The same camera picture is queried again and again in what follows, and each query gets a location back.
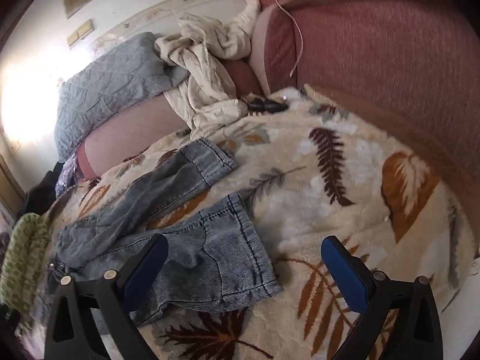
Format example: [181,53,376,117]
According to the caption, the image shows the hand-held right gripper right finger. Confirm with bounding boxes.
[320,235,445,360]

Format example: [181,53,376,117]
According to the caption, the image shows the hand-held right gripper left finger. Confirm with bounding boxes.
[44,232,169,360]

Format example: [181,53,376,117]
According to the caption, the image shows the blue denim pants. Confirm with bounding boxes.
[55,137,283,327]

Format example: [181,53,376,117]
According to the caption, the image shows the cream leaf print blanket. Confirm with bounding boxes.
[22,84,477,360]

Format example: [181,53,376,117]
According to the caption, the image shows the green patterned cloth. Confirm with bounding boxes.
[0,213,49,312]

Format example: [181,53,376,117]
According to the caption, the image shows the purple plastic bag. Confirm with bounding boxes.
[55,159,81,196]

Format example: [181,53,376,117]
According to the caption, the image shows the black clothes pile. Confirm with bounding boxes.
[17,161,66,218]

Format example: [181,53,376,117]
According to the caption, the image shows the pink bolster pillow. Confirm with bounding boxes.
[75,94,188,181]

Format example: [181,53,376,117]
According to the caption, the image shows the small black object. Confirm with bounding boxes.
[264,99,289,113]

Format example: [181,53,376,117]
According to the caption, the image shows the grey quilted pillow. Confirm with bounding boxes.
[53,32,190,164]

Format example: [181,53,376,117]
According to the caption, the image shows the cream crumpled cloth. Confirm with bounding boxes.
[154,0,262,141]

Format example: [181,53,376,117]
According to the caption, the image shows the wooden door frame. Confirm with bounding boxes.
[0,154,27,216]

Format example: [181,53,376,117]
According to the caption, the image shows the white cable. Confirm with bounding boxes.
[271,0,305,77]

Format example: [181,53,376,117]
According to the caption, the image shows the beige wall switch plate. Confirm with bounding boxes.
[67,19,94,47]

